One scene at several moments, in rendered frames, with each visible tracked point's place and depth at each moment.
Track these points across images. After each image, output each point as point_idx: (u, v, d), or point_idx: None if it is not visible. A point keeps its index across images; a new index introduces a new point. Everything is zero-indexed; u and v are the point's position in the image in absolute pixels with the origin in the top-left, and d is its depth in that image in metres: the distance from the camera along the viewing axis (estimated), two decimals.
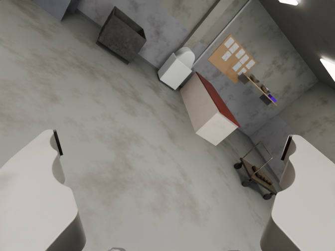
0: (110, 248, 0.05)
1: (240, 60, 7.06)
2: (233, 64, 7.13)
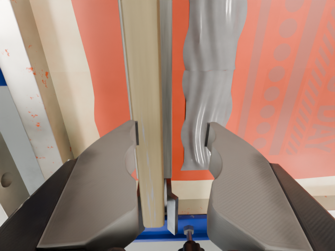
0: (110, 248, 0.05)
1: None
2: None
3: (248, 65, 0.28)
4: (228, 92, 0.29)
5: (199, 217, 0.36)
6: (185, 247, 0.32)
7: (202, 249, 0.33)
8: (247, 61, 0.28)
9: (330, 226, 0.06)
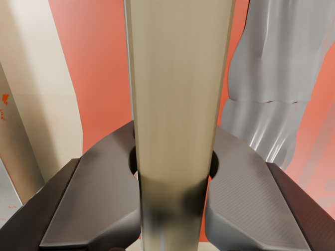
0: (110, 248, 0.05)
1: None
2: None
3: (333, 95, 0.17)
4: (292, 134, 0.18)
5: None
6: None
7: None
8: (333, 89, 0.17)
9: (327, 224, 0.06)
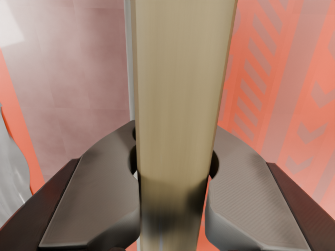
0: (110, 248, 0.05)
1: None
2: None
3: None
4: (4, 140, 0.18)
5: None
6: None
7: None
8: None
9: (327, 224, 0.06)
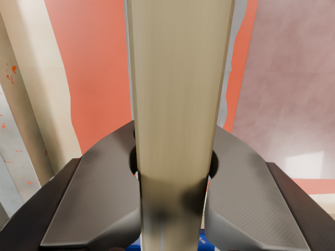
0: (110, 248, 0.05)
1: None
2: None
3: None
4: (222, 97, 0.26)
5: None
6: None
7: None
8: None
9: (326, 223, 0.06)
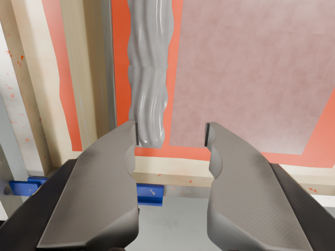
0: (110, 248, 0.05)
1: None
2: None
3: None
4: (163, 85, 0.38)
5: (141, 185, 0.45)
6: None
7: (137, 208, 0.42)
8: None
9: (330, 226, 0.06)
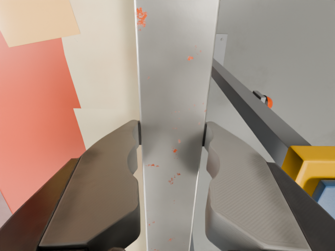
0: (110, 248, 0.05)
1: None
2: None
3: None
4: None
5: None
6: None
7: None
8: None
9: (327, 224, 0.06)
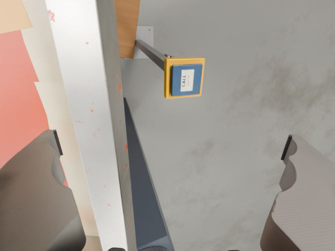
0: (110, 248, 0.05)
1: None
2: None
3: None
4: None
5: None
6: None
7: None
8: None
9: None
